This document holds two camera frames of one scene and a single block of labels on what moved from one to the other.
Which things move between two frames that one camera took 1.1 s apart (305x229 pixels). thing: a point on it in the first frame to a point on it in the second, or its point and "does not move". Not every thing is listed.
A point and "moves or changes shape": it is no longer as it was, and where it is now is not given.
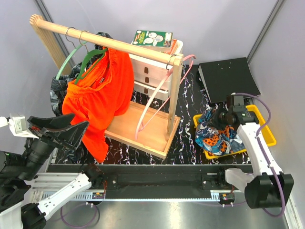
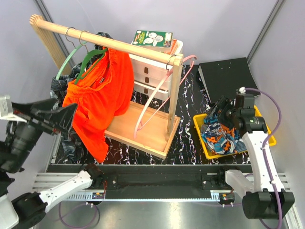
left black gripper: [71, 136] to [61, 118]
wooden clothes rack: [150, 130] does not move
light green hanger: [69, 55] does not move
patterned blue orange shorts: [217, 141] moves or changes shape
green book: [153, 38] does not move
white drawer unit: [148, 75] does not move
